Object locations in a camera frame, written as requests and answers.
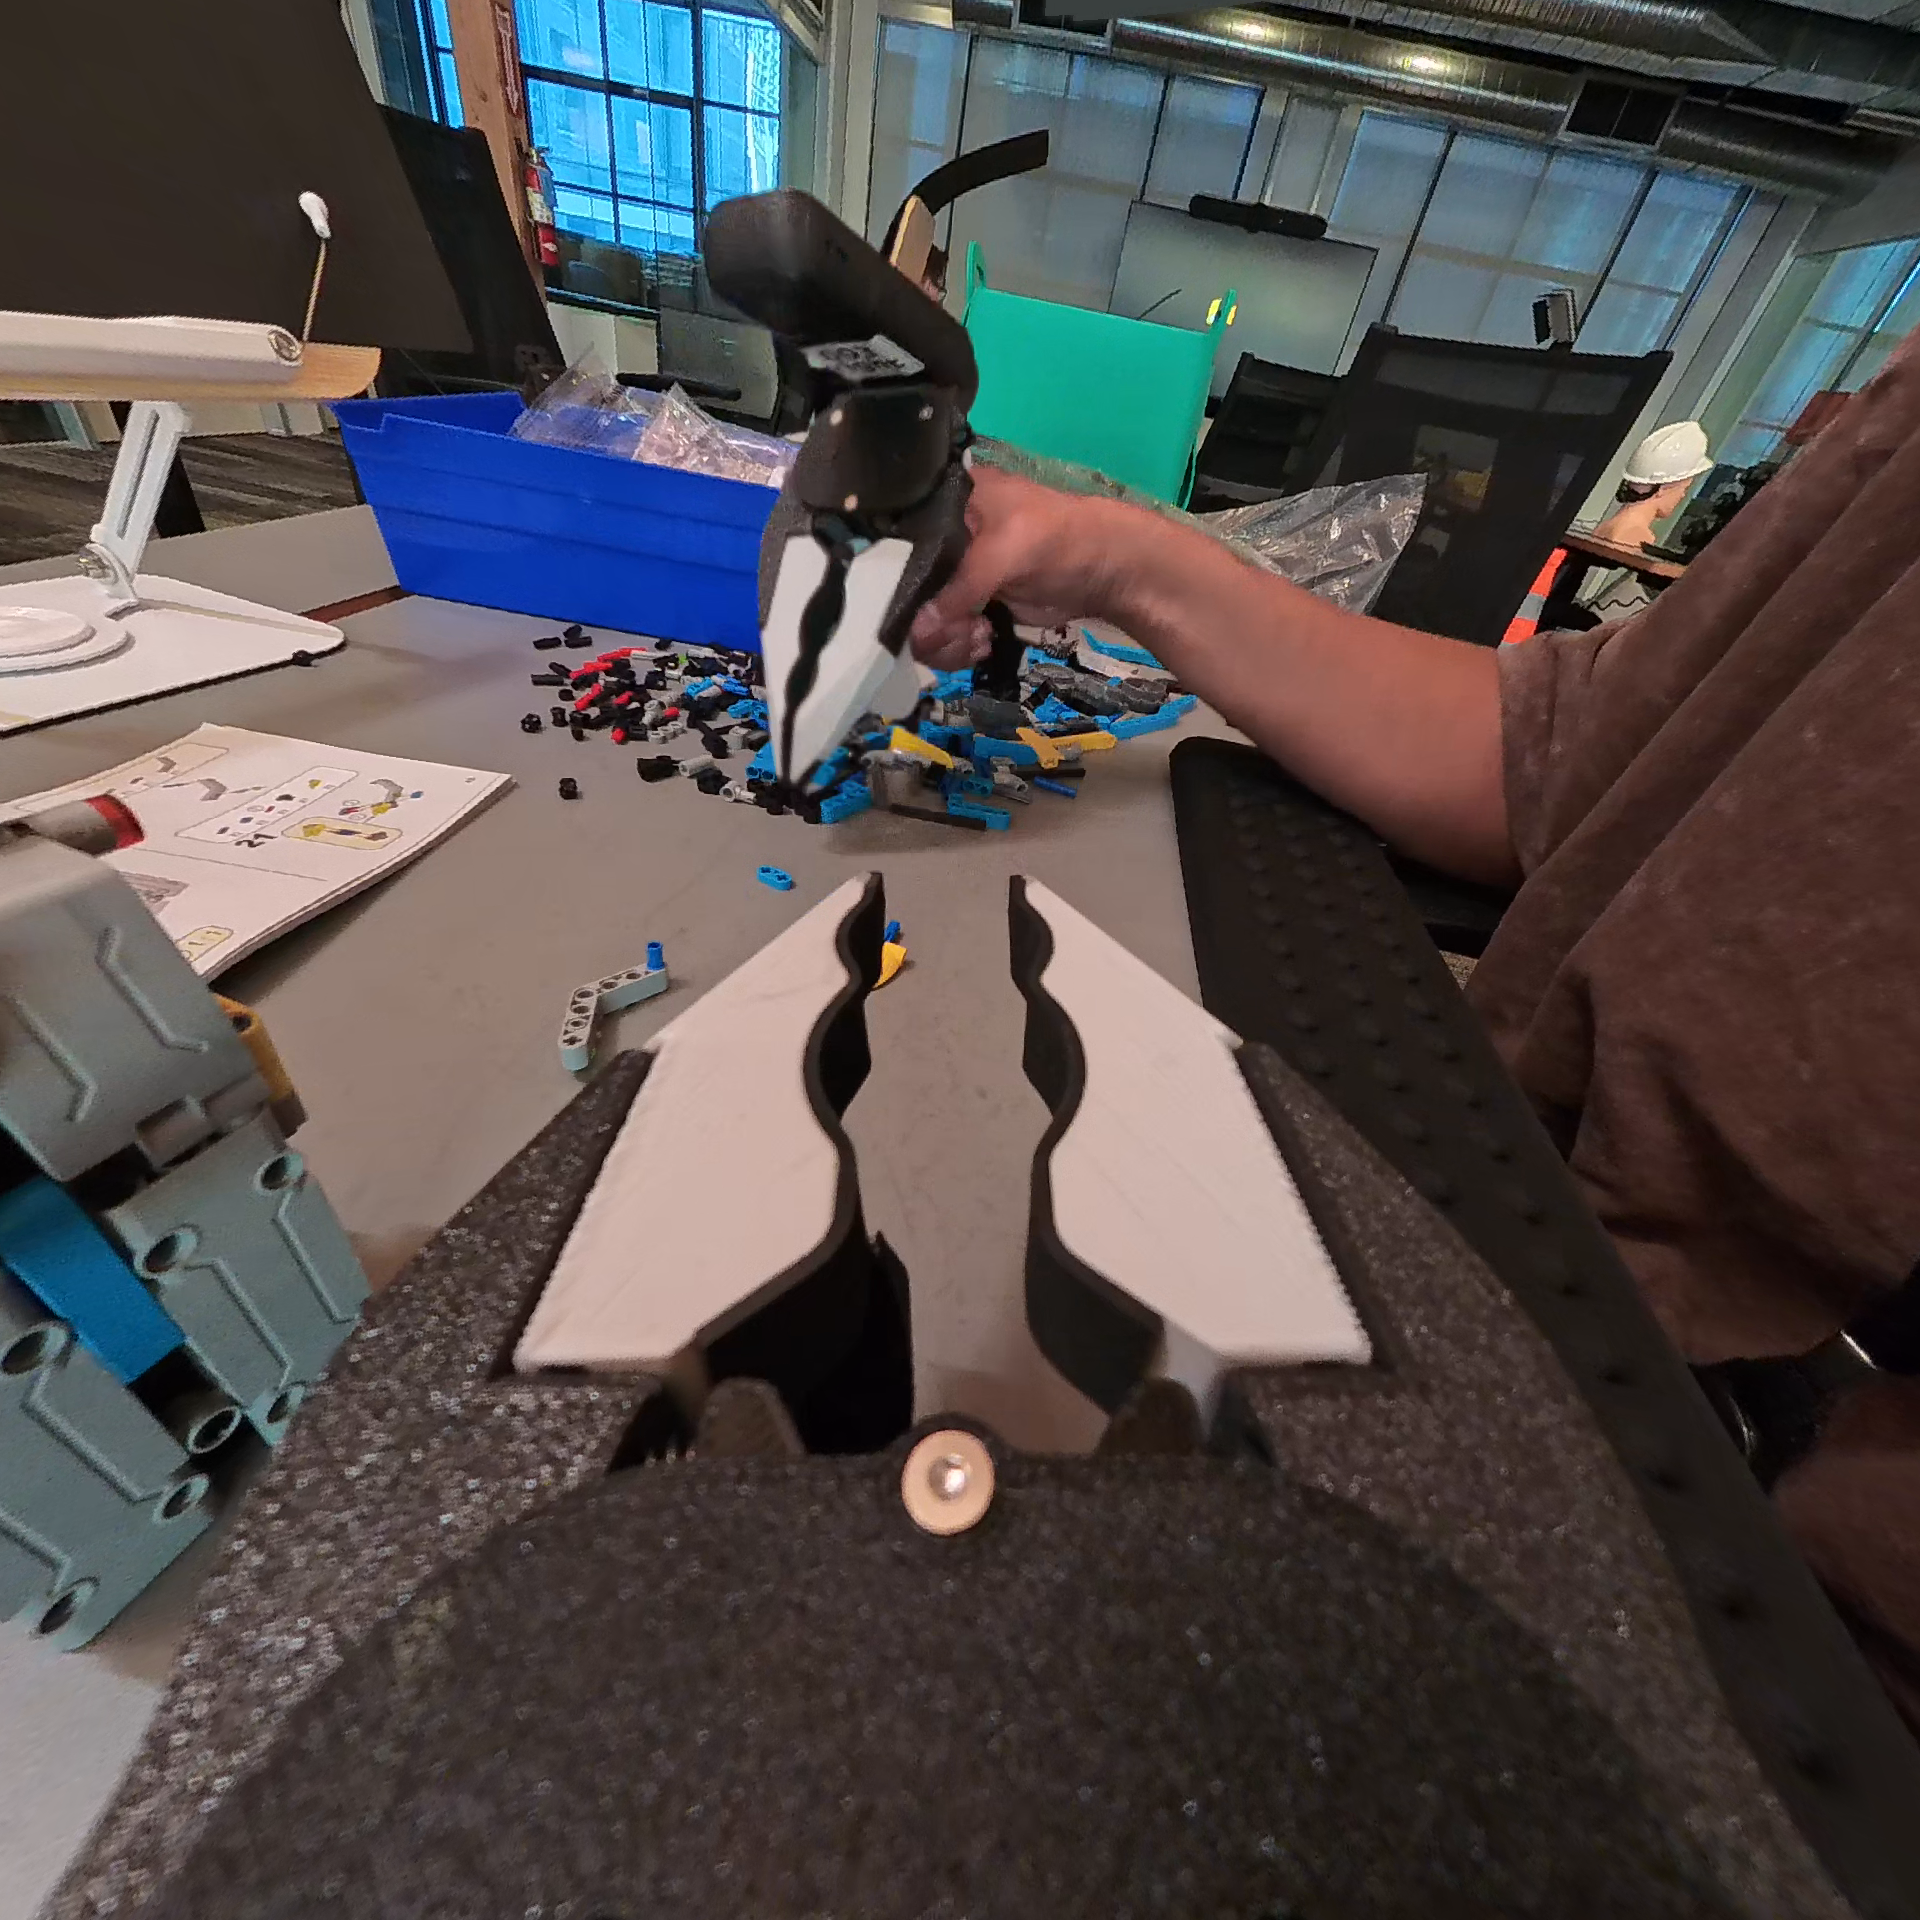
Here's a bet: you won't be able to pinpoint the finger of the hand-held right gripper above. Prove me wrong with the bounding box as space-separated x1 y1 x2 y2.
787 535 929 790
760 532 830 781

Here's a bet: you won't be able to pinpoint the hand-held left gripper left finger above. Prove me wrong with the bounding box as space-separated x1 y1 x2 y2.
515 873 912 1455

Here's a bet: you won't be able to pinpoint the clear bags in bin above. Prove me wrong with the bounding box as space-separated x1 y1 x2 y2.
507 352 805 491

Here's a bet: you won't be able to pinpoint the blue plastic bin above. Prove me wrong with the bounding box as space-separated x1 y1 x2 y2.
330 394 805 613

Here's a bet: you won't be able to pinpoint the pile of small brick pieces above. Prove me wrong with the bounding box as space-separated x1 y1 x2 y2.
519 622 1205 836

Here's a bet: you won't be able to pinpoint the silver ventilation duct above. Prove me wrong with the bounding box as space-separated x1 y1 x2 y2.
945 0 1920 170

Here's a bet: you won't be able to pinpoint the teal plastic folder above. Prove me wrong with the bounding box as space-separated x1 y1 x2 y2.
959 242 1243 504

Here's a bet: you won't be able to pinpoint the black perforated foam mat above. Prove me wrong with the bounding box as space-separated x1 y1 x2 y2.
1170 737 1920 1920

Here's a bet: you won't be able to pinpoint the person's right forearm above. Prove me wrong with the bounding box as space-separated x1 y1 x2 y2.
1111 549 1525 886

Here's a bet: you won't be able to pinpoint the grey desk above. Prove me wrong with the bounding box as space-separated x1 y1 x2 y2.
0 503 1244 1920

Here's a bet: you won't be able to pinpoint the blue grey brick robot model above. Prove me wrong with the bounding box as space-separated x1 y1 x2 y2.
0 793 374 1650

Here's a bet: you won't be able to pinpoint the grey angled beam piece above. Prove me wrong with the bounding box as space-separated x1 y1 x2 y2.
558 956 671 1077

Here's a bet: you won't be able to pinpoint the whiteboard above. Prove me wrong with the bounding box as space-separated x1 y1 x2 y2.
1111 198 1378 373

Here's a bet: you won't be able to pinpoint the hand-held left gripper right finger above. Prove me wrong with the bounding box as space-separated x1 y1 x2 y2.
1008 873 1377 1455

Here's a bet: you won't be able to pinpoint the open instruction booklet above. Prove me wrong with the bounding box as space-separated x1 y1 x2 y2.
0 725 515 979

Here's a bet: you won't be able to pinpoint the person's right hand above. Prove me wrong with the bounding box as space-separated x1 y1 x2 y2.
909 462 1192 670

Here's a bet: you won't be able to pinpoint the black board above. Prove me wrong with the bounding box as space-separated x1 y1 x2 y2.
0 0 479 361

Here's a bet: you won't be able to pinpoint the large paned window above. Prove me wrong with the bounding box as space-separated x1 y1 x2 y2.
510 0 789 255

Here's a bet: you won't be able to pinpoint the wooden post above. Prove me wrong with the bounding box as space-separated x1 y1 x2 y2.
450 0 551 292

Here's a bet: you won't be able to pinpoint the black mesh chair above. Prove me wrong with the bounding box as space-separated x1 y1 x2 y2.
1318 316 1676 651

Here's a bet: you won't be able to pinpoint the white folding book stand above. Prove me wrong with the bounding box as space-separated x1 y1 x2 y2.
0 189 349 737

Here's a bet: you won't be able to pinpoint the clear plastic bag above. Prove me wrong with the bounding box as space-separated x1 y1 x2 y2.
1198 471 1429 617

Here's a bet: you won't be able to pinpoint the brown shirt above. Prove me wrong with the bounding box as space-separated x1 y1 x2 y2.
1461 320 1920 1729

